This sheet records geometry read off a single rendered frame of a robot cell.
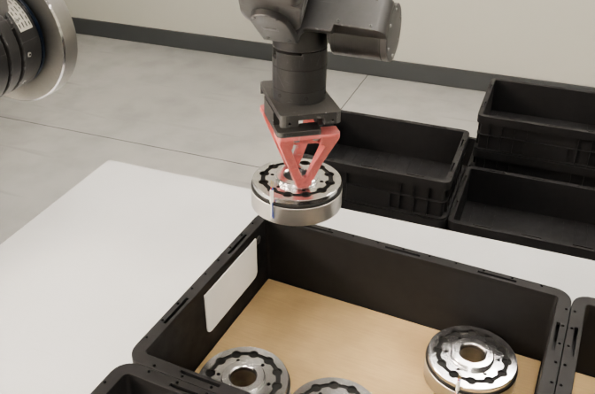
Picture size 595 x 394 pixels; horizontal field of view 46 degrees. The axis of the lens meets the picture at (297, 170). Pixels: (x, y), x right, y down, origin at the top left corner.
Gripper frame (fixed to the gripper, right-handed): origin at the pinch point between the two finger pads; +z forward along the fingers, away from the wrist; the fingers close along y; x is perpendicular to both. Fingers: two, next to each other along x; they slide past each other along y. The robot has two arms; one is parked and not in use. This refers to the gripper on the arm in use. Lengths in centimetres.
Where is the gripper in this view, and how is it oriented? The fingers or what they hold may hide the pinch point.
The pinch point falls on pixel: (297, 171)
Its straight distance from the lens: 78.4
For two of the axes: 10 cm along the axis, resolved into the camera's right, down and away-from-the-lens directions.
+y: -2.5, -4.6, 8.5
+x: -9.7, 1.0, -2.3
